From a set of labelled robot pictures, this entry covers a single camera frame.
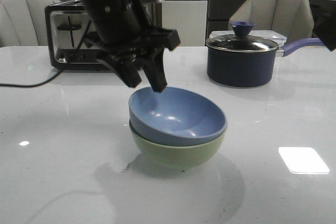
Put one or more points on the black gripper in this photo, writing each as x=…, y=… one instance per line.
x=145, y=51
x=324, y=16

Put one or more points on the blue bowl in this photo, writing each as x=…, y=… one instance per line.
x=175, y=117

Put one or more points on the light green bowl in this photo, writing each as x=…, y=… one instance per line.
x=177, y=157

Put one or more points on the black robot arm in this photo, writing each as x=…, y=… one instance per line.
x=117, y=21

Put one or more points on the beige upholstered chair right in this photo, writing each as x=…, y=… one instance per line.
x=291, y=18

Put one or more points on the beige upholstered chair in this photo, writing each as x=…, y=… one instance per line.
x=23, y=22
x=291, y=18

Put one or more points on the clear plastic storage container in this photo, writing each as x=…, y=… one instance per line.
x=266, y=34

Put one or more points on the black chrome toaster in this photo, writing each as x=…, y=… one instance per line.
x=66, y=23

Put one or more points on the white drawer cabinet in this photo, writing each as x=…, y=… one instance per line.
x=188, y=17

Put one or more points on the glass lid with blue knob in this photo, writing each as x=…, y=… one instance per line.
x=241, y=40

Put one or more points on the dark blue saucepan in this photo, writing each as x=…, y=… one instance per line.
x=252, y=69

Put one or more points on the beige upholstered chair left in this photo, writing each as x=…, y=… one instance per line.
x=23, y=22

